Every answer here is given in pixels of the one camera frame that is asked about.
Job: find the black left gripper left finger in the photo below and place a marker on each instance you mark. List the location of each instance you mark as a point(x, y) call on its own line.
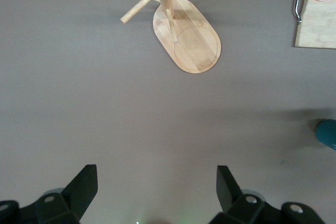
point(76, 195)

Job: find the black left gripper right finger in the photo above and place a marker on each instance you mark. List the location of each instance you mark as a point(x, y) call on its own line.
point(236, 208)

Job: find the teal mug with yellow inside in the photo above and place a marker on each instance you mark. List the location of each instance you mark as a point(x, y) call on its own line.
point(327, 134)

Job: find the wooden mug tree rack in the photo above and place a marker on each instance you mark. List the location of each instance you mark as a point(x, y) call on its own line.
point(197, 51)

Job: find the bamboo cutting board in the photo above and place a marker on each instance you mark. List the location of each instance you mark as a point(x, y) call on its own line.
point(317, 24)

